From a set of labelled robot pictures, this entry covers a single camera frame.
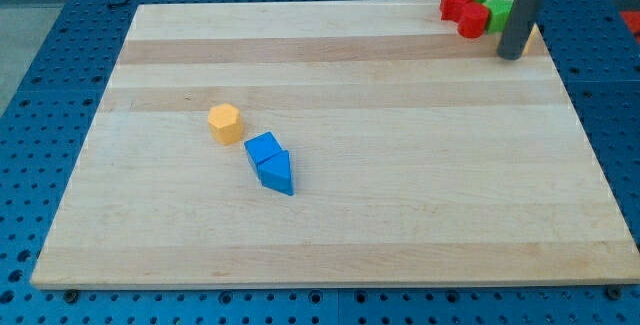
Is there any blue triangle block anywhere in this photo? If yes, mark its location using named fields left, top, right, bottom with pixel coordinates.
left=257, top=150, right=295, bottom=196

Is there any light wooden board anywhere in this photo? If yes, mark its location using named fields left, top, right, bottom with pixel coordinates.
left=31, top=0, right=639, bottom=290

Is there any yellow hexagon block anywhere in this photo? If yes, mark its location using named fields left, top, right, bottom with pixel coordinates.
left=207, top=103, right=244, bottom=145

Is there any blue cube block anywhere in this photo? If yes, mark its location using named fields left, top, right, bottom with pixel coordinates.
left=244, top=132, right=283, bottom=173

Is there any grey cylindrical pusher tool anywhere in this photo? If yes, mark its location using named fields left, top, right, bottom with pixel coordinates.
left=497, top=0, right=544, bottom=61

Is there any red object at edge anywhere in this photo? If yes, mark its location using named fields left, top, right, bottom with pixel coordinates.
left=620, top=10, right=640, bottom=42

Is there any red star block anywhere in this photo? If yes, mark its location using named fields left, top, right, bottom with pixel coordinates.
left=439, top=0, right=475, bottom=22

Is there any green star block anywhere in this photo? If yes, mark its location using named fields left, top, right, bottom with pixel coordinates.
left=484, top=0, right=513, bottom=34

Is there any red cylinder block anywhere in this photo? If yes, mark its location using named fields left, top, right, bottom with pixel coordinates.
left=457, top=2, right=490, bottom=39

